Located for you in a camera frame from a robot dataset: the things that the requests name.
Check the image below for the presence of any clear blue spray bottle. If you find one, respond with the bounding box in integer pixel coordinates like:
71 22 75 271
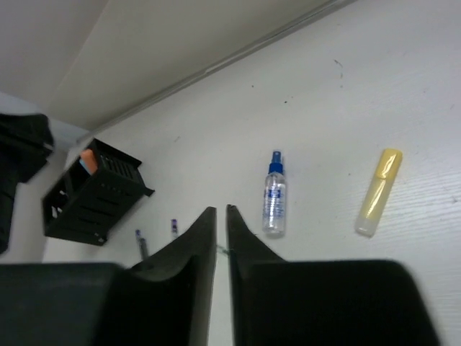
262 151 287 238

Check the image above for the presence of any aluminium rail back edge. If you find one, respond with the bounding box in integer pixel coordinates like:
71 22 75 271
76 0 354 144

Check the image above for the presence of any orange capped glue stick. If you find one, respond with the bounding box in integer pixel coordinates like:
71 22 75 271
79 148 98 175

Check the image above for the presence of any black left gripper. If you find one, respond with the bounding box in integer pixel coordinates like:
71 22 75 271
1 114 55 253

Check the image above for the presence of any black slotted organizer box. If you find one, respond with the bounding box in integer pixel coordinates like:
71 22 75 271
42 139 154 247

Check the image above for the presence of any green thin pen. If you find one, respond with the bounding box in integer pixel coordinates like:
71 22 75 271
216 244 229 257

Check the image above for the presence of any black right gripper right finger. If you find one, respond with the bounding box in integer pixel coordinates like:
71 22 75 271
226 205 440 345

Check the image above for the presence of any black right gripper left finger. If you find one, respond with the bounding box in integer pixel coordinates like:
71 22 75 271
1 207 216 345

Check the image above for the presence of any yellow highlighter marker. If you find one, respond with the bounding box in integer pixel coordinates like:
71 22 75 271
354 148 403 238

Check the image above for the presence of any dark blue clip pen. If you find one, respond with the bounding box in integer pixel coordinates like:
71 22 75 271
135 229 148 261

